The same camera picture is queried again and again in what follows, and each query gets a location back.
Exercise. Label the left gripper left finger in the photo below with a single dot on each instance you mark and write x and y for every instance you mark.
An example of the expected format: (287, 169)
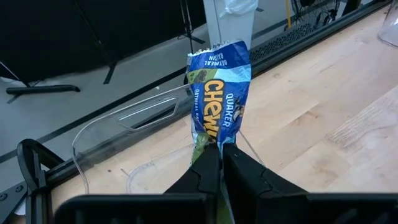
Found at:
(205, 177)

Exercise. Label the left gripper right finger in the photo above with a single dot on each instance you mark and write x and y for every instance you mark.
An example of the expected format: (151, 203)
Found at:
(245, 180)

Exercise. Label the blue Quaker Chewy granola bar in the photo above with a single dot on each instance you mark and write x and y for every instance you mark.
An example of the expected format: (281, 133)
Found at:
(217, 93)

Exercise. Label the clear plastic bin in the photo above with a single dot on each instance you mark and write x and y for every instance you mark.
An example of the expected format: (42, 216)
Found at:
(93, 137)
(390, 28)

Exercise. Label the black stand leg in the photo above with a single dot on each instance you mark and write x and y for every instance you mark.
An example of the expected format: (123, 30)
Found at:
(110, 73)

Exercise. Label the white pillar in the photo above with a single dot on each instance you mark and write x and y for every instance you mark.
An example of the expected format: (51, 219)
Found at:
(230, 31)

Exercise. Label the black tripod stand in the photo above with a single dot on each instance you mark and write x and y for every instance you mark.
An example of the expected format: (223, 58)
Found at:
(187, 25)

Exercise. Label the white plastic bag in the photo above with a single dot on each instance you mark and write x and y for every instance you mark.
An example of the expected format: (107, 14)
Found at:
(237, 6)

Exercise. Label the black stand base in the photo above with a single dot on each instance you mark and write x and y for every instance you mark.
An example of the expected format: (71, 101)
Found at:
(43, 89)

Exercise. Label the black partition panel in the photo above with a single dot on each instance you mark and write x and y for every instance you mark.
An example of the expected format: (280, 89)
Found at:
(62, 31)

